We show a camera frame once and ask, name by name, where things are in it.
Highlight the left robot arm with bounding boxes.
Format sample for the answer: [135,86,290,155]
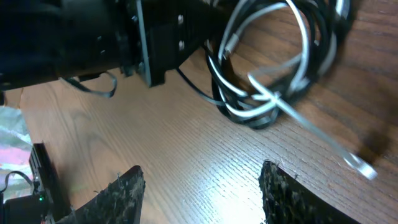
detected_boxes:
[1,0,231,90]

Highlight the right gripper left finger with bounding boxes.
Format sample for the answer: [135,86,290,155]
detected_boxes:
[57,166,146,224]

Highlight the white cable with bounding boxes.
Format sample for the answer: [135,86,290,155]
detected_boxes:
[206,0,379,180]

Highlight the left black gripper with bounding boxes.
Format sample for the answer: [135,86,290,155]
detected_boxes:
[123,0,231,87]

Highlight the black cable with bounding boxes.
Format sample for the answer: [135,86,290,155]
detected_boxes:
[177,0,392,162]

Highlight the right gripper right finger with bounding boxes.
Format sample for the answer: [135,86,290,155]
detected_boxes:
[258,160,357,224]

